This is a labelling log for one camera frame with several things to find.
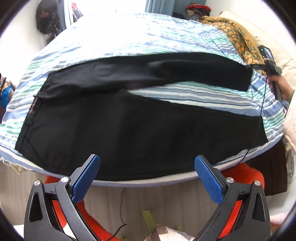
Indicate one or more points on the cream padded headboard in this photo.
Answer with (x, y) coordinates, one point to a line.
(274, 39)

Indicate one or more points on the orange patterned yellow quilt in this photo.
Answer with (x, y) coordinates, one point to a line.
(241, 39)

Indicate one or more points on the red black clothes pile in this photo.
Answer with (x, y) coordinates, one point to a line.
(197, 11)

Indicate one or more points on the dark coats hanging on wall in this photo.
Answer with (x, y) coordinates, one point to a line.
(48, 18)

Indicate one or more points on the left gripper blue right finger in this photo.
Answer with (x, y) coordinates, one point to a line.
(253, 222)

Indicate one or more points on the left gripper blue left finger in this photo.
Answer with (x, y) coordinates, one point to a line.
(41, 222)

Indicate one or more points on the clothes pile on cabinet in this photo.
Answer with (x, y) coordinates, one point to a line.
(7, 91)

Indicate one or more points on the orange fleece trousers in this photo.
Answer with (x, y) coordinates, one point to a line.
(242, 172)

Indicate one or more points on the blue curtain right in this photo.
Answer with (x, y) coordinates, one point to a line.
(168, 7)

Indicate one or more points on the right hand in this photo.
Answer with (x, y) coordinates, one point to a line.
(286, 90)

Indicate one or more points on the striped blue green bedspread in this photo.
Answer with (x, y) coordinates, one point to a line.
(143, 34)

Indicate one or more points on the black pants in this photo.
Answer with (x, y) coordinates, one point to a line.
(90, 108)

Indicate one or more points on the white fleece sleeve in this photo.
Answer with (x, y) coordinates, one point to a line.
(289, 128)

